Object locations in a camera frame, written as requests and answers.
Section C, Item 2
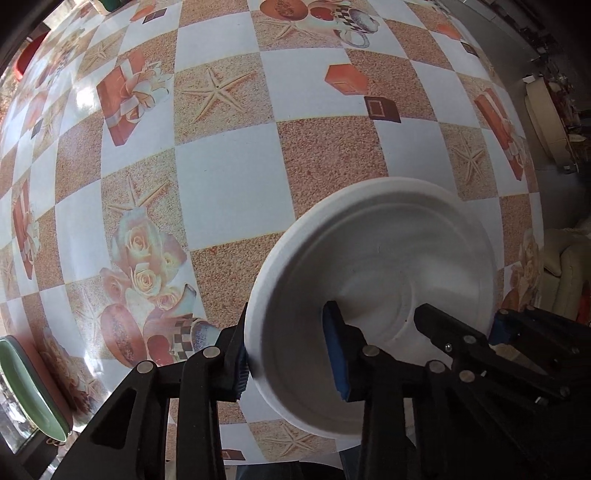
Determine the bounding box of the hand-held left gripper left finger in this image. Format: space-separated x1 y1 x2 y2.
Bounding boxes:
53 305 250 480

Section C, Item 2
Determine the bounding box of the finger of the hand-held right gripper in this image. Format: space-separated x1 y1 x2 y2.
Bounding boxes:
489 307 591 365
414 304 571 402

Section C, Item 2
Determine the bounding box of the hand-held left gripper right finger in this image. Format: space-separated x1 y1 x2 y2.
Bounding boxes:
322 301 518 480

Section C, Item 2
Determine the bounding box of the white paper bowl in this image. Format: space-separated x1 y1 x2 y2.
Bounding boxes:
244 178 504 439

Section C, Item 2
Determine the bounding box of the green square plate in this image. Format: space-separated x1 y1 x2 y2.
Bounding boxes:
0 336 72 440

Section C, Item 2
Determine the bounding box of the cream sofa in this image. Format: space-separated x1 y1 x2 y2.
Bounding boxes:
542 226 591 319

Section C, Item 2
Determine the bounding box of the checkered printed tablecloth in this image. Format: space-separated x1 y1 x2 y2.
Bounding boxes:
0 0 550 464

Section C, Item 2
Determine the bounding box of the round cream cabinet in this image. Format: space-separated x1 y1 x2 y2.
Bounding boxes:
524 76 591 174

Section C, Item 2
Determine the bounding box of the green and white dish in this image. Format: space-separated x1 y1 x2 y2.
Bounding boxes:
90 0 134 14

